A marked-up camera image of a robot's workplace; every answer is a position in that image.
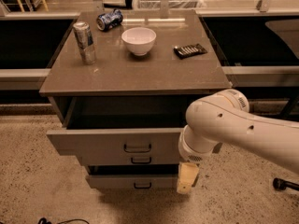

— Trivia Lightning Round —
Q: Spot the grey top drawer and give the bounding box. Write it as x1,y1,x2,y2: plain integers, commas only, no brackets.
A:
48,95,192,157

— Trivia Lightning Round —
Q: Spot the grey drawer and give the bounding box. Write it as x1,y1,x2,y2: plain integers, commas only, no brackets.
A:
86,174,178,189
78,154,181,166
48,95,192,157

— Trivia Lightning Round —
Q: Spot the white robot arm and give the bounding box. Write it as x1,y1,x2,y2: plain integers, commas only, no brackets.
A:
177,89,299,194

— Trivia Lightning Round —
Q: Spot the grey bottom drawer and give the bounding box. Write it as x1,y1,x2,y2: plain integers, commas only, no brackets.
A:
86,174,178,189

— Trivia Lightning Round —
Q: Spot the grey middle drawer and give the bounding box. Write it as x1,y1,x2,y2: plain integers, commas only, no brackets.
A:
78,154,181,166

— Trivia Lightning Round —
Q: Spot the grey drawer cabinet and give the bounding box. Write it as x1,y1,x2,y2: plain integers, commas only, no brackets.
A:
38,9,234,191

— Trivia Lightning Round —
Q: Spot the black caster at right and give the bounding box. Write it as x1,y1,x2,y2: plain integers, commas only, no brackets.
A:
273,178,299,191

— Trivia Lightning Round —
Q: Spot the dark snack bar packet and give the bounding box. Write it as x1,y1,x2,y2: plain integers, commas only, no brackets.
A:
173,43,207,59

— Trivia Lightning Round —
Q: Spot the white ceramic bowl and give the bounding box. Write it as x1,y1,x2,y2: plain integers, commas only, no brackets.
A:
121,27,156,56

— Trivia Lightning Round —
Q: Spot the blue soda can lying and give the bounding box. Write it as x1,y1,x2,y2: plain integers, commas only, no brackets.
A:
96,9,123,32

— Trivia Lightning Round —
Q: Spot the tall silver drink can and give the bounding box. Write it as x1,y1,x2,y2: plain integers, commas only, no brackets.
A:
73,21,96,64

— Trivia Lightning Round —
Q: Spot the black cable on floor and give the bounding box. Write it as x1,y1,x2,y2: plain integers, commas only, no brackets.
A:
37,217,91,224

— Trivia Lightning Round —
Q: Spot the wire mesh basket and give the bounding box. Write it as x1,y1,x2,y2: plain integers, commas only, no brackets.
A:
133,0,206,9

